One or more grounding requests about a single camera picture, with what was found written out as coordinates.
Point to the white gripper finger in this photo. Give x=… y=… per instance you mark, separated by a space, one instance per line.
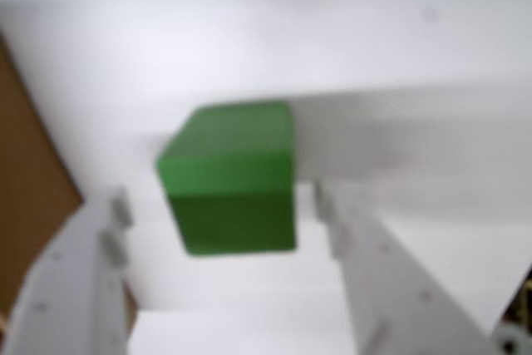
x=70 y=301
x=395 y=297

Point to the green cube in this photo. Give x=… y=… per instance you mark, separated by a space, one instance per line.
x=228 y=172

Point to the brown cardboard box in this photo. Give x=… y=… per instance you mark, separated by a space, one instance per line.
x=29 y=164

